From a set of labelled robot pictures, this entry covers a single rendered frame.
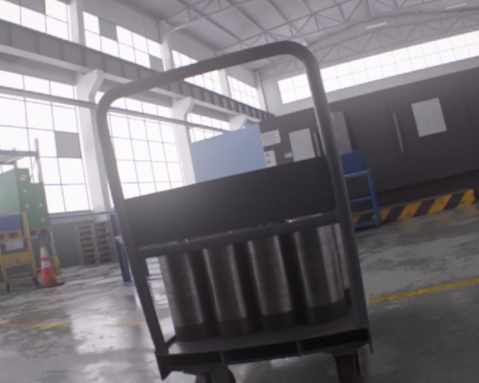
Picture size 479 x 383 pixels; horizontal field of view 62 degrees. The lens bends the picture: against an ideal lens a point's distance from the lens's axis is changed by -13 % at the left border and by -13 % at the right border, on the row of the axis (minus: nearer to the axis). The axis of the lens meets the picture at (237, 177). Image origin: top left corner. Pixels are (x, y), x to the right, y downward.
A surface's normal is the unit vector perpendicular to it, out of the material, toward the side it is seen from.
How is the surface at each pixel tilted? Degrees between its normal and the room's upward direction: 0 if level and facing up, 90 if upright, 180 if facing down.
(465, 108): 86
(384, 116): 86
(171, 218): 98
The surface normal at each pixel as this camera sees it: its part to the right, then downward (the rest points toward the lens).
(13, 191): -0.37, 0.00
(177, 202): -0.18, 0.10
